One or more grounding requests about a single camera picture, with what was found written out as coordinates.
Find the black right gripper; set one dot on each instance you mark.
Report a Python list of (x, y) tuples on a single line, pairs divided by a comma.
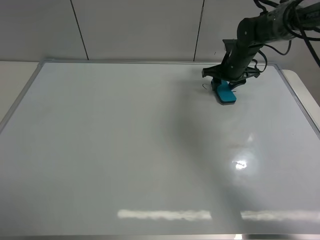
[(234, 67)]

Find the whiteboard with aluminium frame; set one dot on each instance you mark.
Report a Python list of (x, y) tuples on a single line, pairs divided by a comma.
[(110, 149)]

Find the blue whiteboard eraser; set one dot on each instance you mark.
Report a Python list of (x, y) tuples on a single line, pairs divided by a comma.
[(224, 95)]

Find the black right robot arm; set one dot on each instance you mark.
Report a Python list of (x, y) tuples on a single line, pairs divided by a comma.
[(282, 21)]

